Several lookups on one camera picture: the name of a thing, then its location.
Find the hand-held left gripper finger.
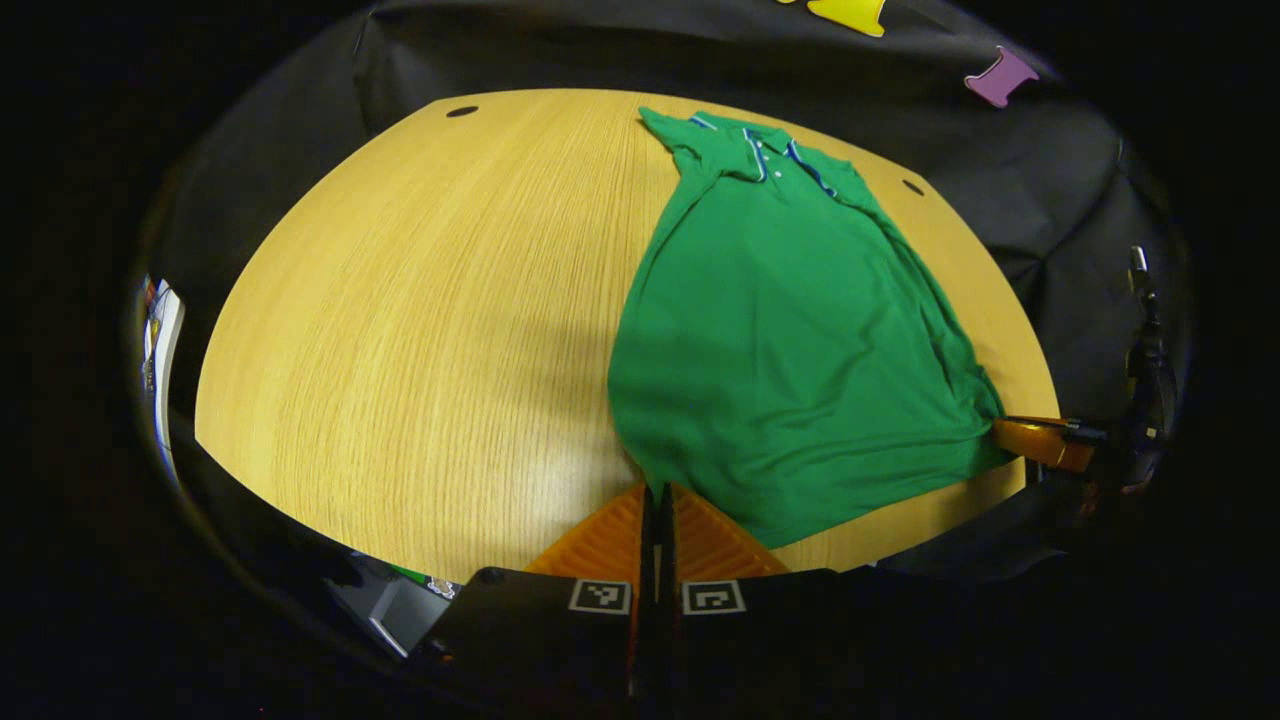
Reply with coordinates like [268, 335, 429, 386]
[415, 482, 656, 706]
[658, 482, 901, 706]

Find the green T-shirt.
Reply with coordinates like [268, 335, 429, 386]
[607, 105, 1016, 549]

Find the grey box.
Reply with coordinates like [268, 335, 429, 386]
[325, 555, 461, 661]

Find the white printed panel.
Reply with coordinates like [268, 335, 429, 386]
[138, 278, 187, 486]

